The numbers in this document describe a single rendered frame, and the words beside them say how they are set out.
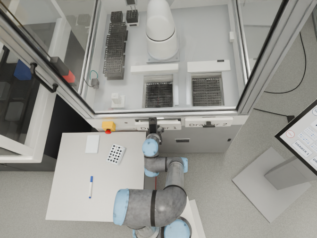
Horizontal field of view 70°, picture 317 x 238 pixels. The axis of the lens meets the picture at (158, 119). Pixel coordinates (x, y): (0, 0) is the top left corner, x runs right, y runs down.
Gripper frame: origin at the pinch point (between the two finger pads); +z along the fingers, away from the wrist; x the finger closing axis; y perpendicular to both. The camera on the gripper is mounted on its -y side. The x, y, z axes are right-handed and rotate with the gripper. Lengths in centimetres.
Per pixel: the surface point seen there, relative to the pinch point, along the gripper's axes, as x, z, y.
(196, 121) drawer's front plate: 23.8, 1.7, -2.4
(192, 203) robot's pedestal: 21, -13, 45
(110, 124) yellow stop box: -30.7, 1.5, -1.7
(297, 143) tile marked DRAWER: 75, -16, 6
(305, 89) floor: 142, 116, -7
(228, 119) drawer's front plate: 43.1, 0.4, -3.4
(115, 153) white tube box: -29.4, 1.8, 18.0
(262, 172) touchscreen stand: 85, 64, 61
